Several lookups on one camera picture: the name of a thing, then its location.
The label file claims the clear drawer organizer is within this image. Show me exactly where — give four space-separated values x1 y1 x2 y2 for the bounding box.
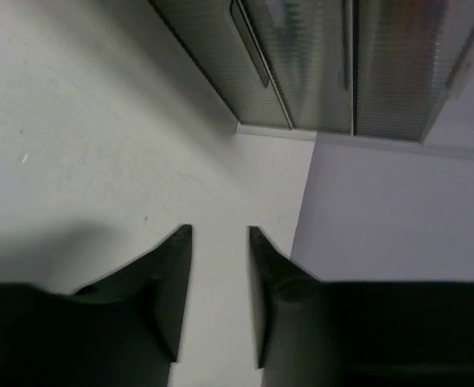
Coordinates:
152 1 474 143

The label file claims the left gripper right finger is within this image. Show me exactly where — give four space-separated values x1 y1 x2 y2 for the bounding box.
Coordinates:
247 227 474 386

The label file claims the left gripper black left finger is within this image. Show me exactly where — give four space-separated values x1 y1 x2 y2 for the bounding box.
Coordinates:
0 224 193 386

